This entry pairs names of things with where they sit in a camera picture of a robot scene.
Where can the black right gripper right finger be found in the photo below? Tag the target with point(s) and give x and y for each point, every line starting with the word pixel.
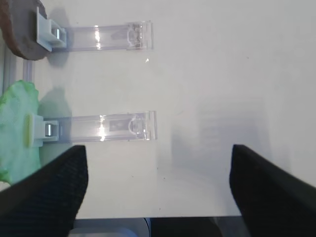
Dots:
pixel 272 202

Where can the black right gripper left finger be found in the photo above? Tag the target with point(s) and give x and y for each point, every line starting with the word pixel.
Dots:
pixel 45 204

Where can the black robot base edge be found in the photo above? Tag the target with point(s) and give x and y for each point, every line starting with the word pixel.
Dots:
pixel 227 226

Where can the white lettuce pusher block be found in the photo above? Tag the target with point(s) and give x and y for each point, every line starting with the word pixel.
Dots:
pixel 40 131

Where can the upright green lettuce leaf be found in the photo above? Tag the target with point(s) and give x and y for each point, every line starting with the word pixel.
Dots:
pixel 17 159

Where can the clear lettuce holder track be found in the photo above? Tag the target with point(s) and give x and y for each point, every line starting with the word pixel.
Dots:
pixel 131 126

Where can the upright brown meat patty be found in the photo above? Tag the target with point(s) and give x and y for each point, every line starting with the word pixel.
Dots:
pixel 18 23

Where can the white patty pusher block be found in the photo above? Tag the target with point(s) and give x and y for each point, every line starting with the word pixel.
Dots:
pixel 49 34

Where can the clear patty holder track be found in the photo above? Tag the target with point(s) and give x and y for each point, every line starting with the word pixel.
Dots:
pixel 130 36

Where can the clear right long rail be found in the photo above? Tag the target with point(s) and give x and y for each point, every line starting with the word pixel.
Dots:
pixel 13 68

